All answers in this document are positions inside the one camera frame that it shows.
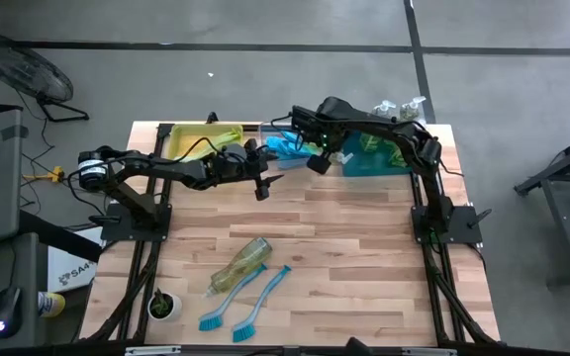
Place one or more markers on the white cardboard box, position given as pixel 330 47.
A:
pixel 72 269

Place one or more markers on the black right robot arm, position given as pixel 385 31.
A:
pixel 413 138

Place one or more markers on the black floor fan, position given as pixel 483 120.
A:
pixel 23 69

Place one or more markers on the blue plastic bin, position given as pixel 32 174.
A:
pixel 364 165

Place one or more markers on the clear plastic bin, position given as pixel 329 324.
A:
pixel 265 128

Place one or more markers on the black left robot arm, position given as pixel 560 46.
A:
pixel 166 170

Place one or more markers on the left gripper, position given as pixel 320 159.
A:
pixel 238 163

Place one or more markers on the yellow plastic tray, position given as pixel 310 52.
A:
pixel 181 143

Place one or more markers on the black computer mouse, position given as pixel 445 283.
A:
pixel 5 311

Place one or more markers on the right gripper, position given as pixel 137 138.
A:
pixel 314 126

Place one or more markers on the blue cellulose sponge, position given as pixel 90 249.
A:
pixel 277 147
pixel 295 137
pixel 292 163

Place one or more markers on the yellow white can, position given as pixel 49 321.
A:
pixel 52 304

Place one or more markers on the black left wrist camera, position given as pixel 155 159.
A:
pixel 262 192

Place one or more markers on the black equipment cart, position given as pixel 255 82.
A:
pixel 567 207

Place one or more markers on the blue white dish brush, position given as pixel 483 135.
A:
pixel 262 301
pixel 230 299

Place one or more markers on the small plant in white pot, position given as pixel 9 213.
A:
pixel 164 306

